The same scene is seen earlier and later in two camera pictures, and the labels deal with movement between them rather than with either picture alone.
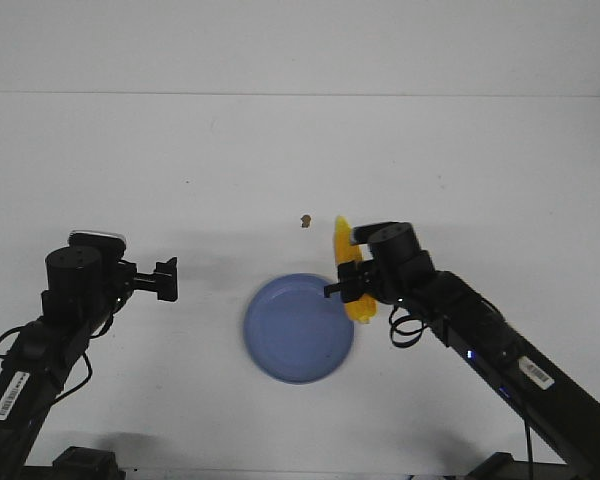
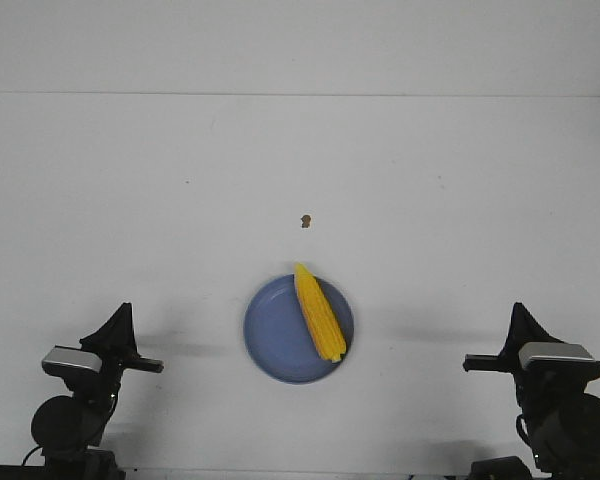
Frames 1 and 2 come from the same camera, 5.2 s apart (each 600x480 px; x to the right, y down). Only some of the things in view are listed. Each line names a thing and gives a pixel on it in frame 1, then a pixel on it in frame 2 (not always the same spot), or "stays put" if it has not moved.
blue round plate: (295, 334) stays put
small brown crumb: (305, 221) stays put
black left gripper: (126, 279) → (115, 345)
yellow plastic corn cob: (363, 308) → (321, 314)
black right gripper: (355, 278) → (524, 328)
